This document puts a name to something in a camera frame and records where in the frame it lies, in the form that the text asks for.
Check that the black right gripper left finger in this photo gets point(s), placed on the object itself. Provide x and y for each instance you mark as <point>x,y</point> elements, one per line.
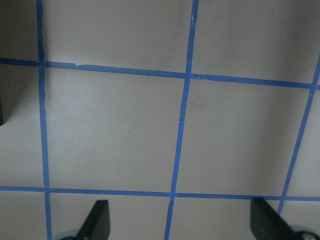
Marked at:
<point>97,224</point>

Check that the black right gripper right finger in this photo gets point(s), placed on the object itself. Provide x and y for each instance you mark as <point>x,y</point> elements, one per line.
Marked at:
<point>266,224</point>

